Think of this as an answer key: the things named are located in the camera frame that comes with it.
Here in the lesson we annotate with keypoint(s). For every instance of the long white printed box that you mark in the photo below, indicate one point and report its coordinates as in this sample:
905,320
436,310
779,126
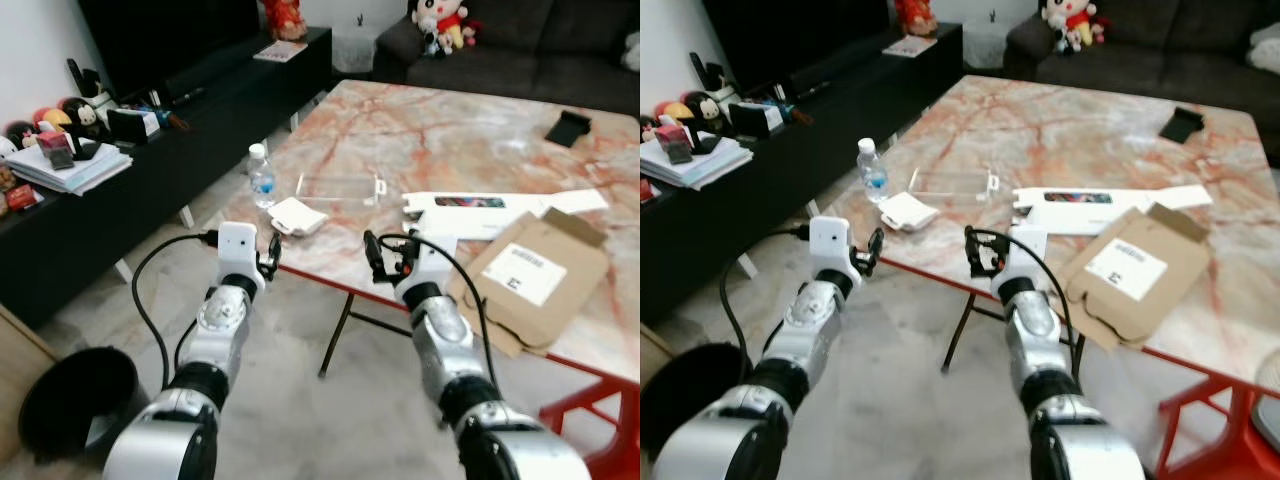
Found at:
520,205
1130,200

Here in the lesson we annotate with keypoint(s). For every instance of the small black stand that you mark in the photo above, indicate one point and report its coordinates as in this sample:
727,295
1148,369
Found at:
1182,125
568,128

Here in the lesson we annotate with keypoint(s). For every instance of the white paper stack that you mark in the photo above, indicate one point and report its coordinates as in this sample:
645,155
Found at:
715,163
95,170

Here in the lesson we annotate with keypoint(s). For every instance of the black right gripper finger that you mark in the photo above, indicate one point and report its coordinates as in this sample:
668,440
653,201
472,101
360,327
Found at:
978,256
376,260

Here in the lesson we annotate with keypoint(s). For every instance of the marble table with red edge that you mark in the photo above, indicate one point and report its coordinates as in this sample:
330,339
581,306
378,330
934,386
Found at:
1060,125
450,130

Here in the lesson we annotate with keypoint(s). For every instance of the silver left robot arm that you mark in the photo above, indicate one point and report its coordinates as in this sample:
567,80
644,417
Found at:
215,330
810,330

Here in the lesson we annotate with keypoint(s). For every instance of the dark brown fabric sofa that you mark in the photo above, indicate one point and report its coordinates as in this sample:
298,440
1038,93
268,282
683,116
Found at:
540,50
1170,45

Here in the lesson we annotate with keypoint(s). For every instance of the white lace covered stand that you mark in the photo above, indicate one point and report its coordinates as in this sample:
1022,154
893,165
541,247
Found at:
985,45
352,50

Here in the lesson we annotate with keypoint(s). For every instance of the clear plastic tray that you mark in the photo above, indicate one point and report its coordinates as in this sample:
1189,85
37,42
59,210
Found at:
340,189
952,184

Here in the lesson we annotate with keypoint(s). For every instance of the dark small box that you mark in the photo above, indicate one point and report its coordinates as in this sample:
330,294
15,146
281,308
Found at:
62,150
682,145

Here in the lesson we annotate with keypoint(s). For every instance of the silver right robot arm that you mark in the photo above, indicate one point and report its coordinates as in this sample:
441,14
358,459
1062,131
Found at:
450,350
1040,340

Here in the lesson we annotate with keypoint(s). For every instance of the flat brown cardboard box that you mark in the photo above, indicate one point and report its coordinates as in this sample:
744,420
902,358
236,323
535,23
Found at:
1170,300
560,290

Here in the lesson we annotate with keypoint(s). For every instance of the black mouse plush toy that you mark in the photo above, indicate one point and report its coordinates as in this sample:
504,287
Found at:
708,108
85,115

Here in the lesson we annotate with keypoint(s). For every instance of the clear plastic water bottle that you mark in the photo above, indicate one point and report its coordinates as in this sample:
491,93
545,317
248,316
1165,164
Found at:
262,182
873,176

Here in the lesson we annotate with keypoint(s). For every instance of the white paper packet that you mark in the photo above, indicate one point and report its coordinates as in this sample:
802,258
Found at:
298,217
908,212

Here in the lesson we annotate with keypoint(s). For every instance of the black round rubbish bin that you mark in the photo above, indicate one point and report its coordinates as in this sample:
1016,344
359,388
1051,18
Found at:
690,395
70,400

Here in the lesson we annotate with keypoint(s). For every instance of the red plastic stool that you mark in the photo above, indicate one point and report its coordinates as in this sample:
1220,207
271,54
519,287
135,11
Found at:
600,430
1220,430

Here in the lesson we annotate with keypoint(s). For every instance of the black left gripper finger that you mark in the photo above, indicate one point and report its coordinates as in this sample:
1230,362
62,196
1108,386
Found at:
276,248
879,245

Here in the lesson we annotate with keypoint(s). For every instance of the white cushion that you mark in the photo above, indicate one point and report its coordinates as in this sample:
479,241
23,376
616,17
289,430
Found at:
1268,45
632,50

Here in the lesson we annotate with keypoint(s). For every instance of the yellow red plush toy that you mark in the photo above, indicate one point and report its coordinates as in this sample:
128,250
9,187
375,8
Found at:
50,120
675,110

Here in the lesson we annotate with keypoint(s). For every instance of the red festive plush figure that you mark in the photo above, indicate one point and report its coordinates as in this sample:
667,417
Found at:
285,18
915,15

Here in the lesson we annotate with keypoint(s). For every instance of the black remote in holder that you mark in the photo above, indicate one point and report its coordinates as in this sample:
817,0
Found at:
80,80
705,72

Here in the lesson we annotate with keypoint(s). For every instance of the black low tv console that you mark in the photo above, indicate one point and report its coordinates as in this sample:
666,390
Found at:
150,190
780,190

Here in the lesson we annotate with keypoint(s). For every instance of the black flat television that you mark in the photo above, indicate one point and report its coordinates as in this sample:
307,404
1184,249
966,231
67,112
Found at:
800,35
170,40

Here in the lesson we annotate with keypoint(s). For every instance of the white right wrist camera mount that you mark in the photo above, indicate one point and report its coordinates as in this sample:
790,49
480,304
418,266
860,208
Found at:
425,265
1022,258

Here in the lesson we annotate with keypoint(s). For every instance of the white black small box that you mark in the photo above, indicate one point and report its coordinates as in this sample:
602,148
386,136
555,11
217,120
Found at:
135,122
758,118

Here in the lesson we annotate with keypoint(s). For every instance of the cartoon girl plush doll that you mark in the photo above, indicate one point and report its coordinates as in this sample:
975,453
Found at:
1072,20
442,22

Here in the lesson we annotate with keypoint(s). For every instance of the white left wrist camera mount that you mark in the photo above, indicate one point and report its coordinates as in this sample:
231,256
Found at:
238,250
832,245

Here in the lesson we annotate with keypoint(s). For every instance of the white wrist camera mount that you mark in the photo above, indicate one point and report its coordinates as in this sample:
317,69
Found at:
1022,258
832,245
425,265
238,250

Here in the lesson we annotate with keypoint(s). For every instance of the white pink booklet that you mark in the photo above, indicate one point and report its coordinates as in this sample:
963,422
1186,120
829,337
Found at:
910,46
280,51

